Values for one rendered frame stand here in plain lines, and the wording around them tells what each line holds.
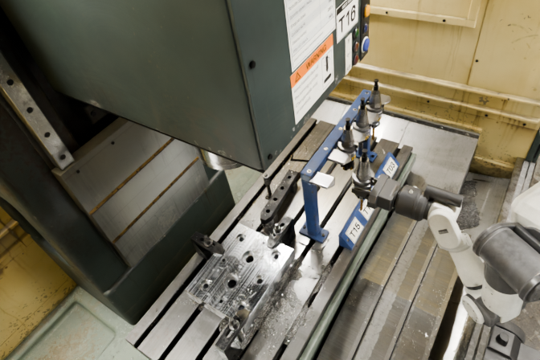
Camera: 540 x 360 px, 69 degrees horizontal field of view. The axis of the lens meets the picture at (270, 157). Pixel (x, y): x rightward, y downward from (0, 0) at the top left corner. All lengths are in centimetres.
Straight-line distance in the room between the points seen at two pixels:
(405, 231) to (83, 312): 139
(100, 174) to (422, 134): 137
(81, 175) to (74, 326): 88
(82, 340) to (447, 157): 171
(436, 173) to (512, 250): 94
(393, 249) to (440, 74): 74
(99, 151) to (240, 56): 77
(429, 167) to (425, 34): 57
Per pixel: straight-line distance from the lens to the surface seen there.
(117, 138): 127
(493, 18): 166
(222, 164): 88
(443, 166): 189
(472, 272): 123
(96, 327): 192
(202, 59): 61
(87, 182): 127
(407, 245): 166
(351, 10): 86
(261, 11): 58
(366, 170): 116
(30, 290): 190
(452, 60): 176
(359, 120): 135
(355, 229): 144
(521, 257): 98
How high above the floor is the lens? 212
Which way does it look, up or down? 44 degrees down
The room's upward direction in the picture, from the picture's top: 11 degrees counter-clockwise
